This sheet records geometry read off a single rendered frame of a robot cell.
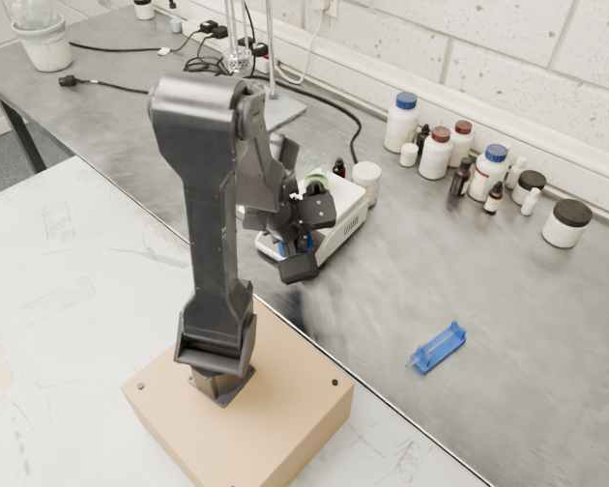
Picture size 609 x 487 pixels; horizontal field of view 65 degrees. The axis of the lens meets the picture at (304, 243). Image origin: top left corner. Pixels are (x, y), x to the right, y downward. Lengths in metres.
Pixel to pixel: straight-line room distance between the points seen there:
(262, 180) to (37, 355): 0.50
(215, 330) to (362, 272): 0.42
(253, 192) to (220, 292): 0.15
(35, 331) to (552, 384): 0.84
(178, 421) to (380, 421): 0.29
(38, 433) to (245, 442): 0.34
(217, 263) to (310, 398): 0.24
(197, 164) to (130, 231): 0.63
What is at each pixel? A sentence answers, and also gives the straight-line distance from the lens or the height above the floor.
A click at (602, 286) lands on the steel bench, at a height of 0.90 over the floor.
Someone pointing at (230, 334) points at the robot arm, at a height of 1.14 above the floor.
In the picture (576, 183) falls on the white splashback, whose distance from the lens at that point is 1.16.
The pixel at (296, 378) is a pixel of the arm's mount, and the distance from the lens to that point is 0.66.
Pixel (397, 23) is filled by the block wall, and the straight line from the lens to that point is 1.27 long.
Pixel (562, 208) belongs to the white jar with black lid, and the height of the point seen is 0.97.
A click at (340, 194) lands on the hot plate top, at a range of 0.92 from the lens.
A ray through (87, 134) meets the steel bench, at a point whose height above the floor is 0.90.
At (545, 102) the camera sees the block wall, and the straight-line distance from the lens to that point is 1.16.
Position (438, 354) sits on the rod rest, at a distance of 0.82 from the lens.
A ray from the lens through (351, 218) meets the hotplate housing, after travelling 0.92.
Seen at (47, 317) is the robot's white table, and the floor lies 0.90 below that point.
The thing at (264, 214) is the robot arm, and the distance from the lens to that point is 0.67.
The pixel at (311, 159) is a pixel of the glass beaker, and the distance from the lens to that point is 0.91.
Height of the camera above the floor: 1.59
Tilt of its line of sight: 47 degrees down
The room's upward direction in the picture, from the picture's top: straight up
